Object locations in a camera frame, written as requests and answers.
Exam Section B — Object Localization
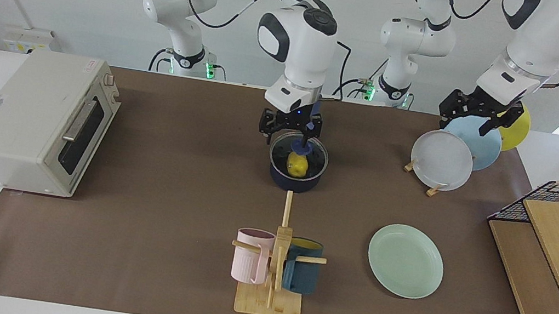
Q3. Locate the glass lid with blue knob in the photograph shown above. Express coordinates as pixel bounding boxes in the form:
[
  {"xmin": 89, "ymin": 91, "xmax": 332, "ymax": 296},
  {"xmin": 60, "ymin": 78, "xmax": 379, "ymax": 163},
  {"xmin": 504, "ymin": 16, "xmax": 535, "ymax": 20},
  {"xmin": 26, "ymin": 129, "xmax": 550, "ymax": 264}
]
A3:
[{"xmin": 266, "ymin": 128, "xmax": 332, "ymax": 184}]

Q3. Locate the yellow lemon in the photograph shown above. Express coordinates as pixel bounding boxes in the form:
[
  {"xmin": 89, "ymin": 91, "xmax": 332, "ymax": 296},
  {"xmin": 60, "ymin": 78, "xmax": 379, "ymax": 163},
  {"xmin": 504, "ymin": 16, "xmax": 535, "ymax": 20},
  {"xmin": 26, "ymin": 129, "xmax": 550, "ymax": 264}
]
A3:
[{"xmin": 285, "ymin": 151, "xmax": 311, "ymax": 179}]

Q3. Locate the light blue plate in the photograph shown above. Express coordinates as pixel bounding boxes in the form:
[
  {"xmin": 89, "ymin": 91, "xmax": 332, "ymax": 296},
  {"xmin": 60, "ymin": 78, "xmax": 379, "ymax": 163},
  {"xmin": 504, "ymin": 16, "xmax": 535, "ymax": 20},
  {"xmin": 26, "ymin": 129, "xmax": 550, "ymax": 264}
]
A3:
[{"xmin": 435, "ymin": 111, "xmax": 506, "ymax": 175}]

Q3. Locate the yellow plate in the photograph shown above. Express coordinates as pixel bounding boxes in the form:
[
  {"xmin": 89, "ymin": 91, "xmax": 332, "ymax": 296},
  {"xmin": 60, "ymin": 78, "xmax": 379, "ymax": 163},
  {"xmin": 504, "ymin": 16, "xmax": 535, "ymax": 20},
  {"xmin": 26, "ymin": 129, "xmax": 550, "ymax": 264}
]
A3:
[{"xmin": 494, "ymin": 101, "xmax": 534, "ymax": 156}]

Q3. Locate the grey plate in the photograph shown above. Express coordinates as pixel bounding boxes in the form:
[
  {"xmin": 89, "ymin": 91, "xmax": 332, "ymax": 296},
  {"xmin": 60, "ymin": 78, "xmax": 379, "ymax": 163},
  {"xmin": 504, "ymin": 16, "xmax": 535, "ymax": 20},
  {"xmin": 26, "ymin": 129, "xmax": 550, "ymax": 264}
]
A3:
[{"xmin": 407, "ymin": 127, "xmax": 478, "ymax": 195}]

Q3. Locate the dark blue pot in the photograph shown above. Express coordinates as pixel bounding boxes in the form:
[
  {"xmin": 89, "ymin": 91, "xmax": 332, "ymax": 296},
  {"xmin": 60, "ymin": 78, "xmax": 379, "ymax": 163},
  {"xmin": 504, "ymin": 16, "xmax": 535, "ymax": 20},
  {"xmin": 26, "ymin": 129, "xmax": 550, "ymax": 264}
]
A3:
[{"xmin": 264, "ymin": 129, "xmax": 332, "ymax": 196}]

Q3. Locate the wooden plate rack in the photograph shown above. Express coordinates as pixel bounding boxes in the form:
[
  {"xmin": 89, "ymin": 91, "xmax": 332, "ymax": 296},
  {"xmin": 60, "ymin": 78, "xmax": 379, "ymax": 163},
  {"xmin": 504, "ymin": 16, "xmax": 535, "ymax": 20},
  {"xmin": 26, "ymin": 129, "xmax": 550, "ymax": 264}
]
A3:
[{"xmin": 400, "ymin": 154, "xmax": 449, "ymax": 198}]

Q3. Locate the green plate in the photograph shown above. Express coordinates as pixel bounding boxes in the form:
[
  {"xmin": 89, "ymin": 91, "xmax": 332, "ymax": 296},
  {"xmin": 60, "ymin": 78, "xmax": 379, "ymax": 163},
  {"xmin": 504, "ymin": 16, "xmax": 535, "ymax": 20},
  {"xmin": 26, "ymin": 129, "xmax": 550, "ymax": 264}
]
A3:
[{"xmin": 362, "ymin": 220, "xmax": 450, "ymax": 303}]

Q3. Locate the pink ribbed mug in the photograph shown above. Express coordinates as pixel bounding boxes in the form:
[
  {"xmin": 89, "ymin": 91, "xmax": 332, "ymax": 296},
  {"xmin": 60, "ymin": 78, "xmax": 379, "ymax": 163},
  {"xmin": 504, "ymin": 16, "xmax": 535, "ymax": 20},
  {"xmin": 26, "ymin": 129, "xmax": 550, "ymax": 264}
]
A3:
[{"xmin": 230, "ymin": 226, "xmax": 277, "ymax": 287}]

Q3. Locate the dark teal mug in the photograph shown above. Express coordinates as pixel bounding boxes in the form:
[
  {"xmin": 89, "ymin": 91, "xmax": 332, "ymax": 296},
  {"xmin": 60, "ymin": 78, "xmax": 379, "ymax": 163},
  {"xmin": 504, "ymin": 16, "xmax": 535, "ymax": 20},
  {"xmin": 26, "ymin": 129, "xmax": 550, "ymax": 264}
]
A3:
[{"xmin": 280, "ymin": 236, "xmax": 325, "ymax": 296}]

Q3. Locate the brown table mat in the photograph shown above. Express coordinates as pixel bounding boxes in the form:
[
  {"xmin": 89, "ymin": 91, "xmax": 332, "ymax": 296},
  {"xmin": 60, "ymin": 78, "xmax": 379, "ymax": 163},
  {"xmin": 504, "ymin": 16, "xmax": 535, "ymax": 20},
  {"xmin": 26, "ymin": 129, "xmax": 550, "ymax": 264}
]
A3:
[{"xmin": 0, "ymin": 49, "xmax": 559, "ymax": 314}]

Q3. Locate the wooden mug tree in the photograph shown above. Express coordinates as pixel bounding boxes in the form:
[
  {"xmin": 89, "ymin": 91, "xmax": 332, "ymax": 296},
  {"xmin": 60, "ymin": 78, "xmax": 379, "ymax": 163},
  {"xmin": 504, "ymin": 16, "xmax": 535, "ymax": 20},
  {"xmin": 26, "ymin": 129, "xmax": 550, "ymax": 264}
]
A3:
[{"xmin": 222, "ymin": 184, "xmax": 336, "ymax": 314}]

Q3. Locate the beige toaster oven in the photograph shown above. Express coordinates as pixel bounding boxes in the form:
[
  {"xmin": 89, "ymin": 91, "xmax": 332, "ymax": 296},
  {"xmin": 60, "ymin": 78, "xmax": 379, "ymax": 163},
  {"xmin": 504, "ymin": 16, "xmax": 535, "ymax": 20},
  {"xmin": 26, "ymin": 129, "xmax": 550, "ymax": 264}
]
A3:
[{"xmin": 0, "ymin": 44, "xmax": 128, "ymax": 204}]

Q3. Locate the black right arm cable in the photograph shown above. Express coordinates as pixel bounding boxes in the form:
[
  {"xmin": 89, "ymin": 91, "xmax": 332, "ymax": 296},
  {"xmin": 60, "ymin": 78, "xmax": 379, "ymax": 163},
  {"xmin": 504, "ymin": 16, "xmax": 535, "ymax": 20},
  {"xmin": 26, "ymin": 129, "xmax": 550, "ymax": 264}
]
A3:
[{"xmin": 156, "ymin": 0, "xmax": 359, "ymax": 103}]

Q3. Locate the white wall socket box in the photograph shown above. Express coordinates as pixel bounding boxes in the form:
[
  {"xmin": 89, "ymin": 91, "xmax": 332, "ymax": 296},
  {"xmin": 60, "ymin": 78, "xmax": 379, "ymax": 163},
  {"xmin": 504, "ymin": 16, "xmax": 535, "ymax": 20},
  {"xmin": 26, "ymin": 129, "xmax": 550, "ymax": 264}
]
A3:
[{"xmin": 1, "ymin": 24, "xmax": 63, "ymax": 59}]

